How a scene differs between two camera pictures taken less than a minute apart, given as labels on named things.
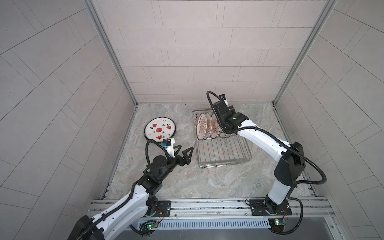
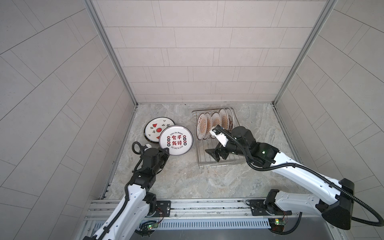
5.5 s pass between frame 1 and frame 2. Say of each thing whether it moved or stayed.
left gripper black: moved
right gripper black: moved
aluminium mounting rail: stayed
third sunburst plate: stayed
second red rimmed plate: stayed
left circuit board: stayed
